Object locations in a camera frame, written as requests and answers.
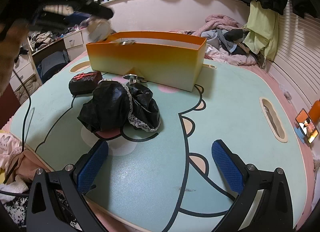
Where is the black lace fabric bundle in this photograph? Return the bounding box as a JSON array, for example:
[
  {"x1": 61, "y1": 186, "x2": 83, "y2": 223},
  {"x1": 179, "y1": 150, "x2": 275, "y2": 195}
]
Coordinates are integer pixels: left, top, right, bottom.
[{"x1": 78, "y1": 80, "x2": 161, "y2": 133}]

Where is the black red small pouch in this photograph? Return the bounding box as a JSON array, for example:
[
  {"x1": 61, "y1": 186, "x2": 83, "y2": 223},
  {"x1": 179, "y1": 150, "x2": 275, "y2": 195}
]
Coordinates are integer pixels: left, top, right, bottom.
[{"x1": 68, "y1": 71, "x2": 103, "y2": 96}]

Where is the silver cone spinning top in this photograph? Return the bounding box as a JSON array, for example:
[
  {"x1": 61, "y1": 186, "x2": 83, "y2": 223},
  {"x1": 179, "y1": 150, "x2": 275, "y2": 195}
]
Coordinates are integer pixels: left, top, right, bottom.
[{"x1": 123, "y1": 74, "x2": 144, "y2": 85}]

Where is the white drawer desk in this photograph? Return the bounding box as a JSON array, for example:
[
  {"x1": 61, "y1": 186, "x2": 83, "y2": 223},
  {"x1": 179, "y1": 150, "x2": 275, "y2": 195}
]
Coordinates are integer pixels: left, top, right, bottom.
[{"x1": 14, "y1": 29, "x2": 88, "y2": 83}]

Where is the smartphone on blue stand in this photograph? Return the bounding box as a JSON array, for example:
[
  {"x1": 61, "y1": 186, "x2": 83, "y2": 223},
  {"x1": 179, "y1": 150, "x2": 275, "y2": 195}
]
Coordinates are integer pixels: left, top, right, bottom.
[{"x1": 295, "y1": 109, "x2": 319, "y2": 145}]

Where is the orange water bottle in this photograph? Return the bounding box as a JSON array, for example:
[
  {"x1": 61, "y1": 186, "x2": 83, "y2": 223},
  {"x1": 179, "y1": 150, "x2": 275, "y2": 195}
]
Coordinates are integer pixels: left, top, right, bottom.
[{"x1": 309, "y1": 100, "x2": 320, "y2": 124}]

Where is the orange yellow storage box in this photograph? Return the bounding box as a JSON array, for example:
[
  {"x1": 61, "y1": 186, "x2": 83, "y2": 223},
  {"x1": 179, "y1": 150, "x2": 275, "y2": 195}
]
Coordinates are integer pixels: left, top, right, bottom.
[{"x1": 86, "y1": 31, "x2": 207, "y2": 92}]

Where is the pile of clothes on bed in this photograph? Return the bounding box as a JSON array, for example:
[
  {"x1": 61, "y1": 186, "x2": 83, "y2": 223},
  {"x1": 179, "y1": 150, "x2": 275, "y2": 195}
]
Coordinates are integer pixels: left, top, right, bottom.
[{"x1": 172, "y1": 14, "x2": 257, "y2": 66}]

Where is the lime green hanging garment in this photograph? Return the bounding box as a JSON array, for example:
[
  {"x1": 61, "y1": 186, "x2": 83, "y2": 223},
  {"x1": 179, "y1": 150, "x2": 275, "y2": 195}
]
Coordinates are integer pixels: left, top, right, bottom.
[{"x1": 243, "y1": 0, "x2": 279, "y2": 61}]

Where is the black cable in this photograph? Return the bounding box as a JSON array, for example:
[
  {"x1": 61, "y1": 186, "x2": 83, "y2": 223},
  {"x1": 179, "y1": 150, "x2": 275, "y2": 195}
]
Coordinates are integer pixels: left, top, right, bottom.
[{"x1": 0, "y1": 69, "x2": 32, "y2": 196}]

